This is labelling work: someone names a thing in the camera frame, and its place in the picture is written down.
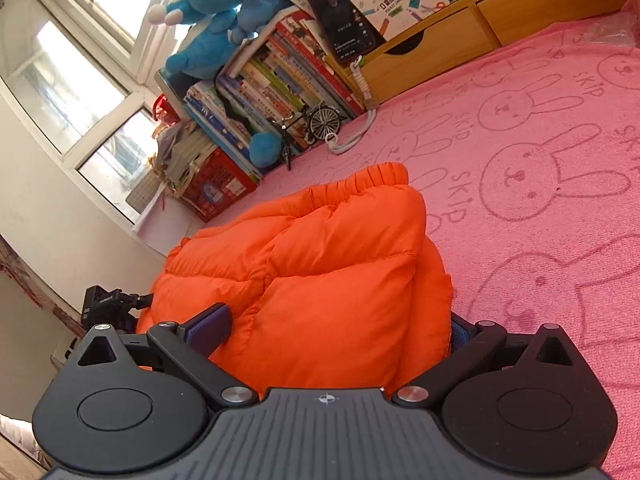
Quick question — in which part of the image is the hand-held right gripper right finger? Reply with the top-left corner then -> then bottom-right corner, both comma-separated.
393,312 -> 576,407

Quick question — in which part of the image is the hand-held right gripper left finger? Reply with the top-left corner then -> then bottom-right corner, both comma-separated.
75,302 -> 259,407

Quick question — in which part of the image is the orange puffer jacket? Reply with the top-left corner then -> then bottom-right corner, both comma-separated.
135,161 -> 453,396

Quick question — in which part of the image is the grid patterned board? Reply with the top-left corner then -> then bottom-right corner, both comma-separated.
125,172 -> 166,211

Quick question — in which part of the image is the red plastic crate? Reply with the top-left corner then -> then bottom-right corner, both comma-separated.
180,147 -> 260,223

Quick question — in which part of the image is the stack of paper workbooks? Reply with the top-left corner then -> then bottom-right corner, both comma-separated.
150,120 -> 218,196

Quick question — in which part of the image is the blue plush ball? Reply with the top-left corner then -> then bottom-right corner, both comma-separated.
249,131 -> 283,168

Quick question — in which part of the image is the red plastic basket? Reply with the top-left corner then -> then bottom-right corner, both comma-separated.
152,94 -> 178,126

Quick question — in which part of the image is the miniature bicycle model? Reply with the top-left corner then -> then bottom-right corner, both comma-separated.
272,101 -> 343,172

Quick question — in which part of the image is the row of thick storybooks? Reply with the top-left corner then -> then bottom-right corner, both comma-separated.
182,7 -> 371,181

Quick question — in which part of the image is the large blue plush toy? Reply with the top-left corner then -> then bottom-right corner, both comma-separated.
165,10 -> 241,81

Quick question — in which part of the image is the wooden drawer organizer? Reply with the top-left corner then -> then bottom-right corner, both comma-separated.
325,0 -> 633,108

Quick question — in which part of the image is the smartphone in red case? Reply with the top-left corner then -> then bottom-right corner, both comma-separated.
303,0 -> 387,66

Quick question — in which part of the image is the white pencil-print box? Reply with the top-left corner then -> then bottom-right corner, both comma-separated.
346,0 -> 451,43

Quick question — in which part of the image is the clear plastic bag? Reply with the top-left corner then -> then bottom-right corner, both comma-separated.
585,10 -> 640,46

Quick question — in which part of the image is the black strap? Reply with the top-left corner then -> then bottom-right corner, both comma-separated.
215,72 -> 251,133

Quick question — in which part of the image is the white phone lanyard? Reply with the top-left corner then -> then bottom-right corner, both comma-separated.
327,55 -> 378,154

